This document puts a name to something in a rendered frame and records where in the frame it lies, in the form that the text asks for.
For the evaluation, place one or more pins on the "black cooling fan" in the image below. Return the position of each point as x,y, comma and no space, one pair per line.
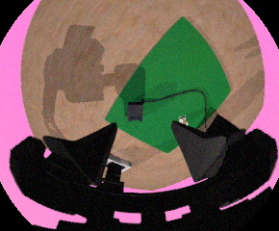
221,126

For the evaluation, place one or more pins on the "black fan cable with plug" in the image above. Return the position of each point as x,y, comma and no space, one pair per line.
134,110

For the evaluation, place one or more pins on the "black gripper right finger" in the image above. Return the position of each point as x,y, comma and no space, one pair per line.
200,149

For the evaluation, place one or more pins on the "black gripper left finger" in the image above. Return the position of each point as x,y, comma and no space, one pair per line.
89,154

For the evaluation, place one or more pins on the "green circuit board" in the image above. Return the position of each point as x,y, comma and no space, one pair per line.
181,61

